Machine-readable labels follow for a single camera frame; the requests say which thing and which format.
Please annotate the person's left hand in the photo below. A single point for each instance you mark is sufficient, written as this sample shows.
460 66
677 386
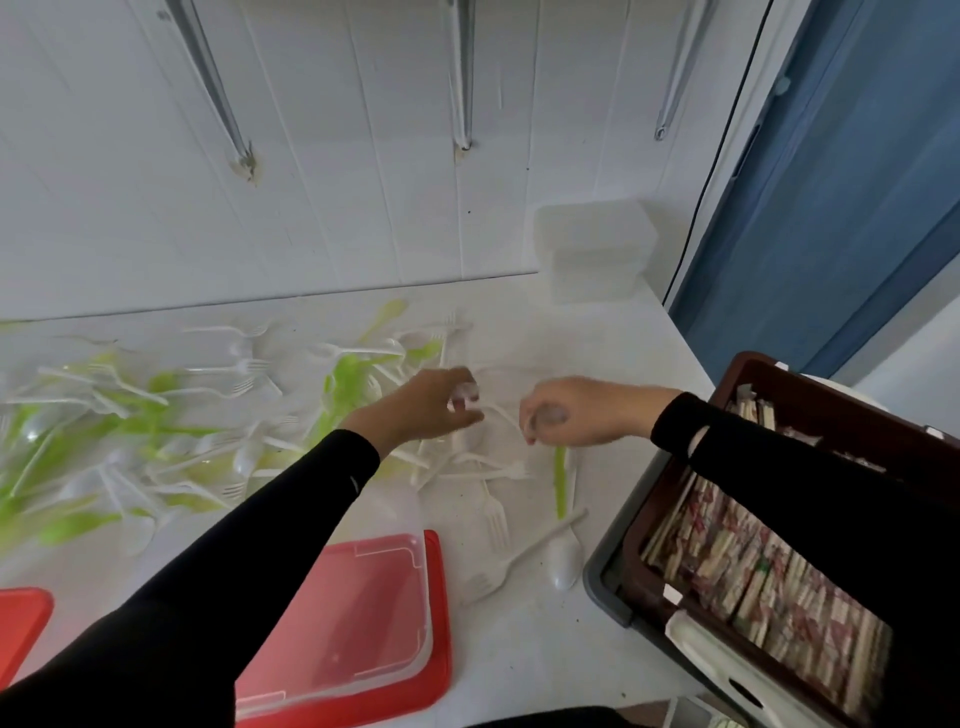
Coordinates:
409 412

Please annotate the person's right hand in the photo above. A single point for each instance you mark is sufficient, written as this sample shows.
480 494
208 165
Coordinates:
592 412

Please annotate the person's right fingers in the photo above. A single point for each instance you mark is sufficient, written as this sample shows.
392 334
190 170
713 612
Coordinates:
541 416

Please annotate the person's left fingers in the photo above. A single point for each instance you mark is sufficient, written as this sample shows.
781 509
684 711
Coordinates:
459 397

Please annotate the clear plastic bag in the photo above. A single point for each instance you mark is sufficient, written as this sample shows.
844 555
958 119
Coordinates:
501 409

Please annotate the person's left forearm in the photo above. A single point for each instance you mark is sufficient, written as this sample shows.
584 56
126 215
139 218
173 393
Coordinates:
225 585

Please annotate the person's right forearm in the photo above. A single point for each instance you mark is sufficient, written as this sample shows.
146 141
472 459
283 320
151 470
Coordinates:
810 495

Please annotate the green plastic cutlery piece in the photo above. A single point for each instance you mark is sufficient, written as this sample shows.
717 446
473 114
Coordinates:
560 484

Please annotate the white plastic fork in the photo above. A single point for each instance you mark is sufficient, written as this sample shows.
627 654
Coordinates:
517 561
493 514

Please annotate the white plastic spoon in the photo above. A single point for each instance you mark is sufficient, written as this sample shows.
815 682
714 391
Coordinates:
564 559

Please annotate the grey plastic crate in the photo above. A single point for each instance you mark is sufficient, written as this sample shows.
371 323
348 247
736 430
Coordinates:
607 577

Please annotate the stack of clear plastic containers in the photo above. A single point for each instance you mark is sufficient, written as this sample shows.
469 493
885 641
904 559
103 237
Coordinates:
596 247

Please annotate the clear plastic lid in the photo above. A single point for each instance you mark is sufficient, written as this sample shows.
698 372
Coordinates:
352 630

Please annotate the red food container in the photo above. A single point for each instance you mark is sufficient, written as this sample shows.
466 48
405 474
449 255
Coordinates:
427 660

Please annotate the row of wrapped chopstick packets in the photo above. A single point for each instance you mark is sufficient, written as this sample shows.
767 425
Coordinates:
757 585

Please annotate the white plastic basket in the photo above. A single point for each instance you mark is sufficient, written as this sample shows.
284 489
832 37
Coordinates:
720 667

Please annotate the pile of white and green cutlery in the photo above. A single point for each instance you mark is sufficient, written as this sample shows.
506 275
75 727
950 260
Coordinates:
150 435

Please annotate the brown plastic crate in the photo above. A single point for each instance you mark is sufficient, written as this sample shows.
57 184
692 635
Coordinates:
862 420

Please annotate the blue door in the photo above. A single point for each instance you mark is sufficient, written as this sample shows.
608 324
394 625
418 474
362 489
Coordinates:
840 187

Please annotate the red container lid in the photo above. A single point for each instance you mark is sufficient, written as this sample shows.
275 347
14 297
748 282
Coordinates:
21 630

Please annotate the metal shelf bracket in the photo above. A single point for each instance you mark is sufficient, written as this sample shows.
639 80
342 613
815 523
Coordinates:
463 75
682 67
214 90

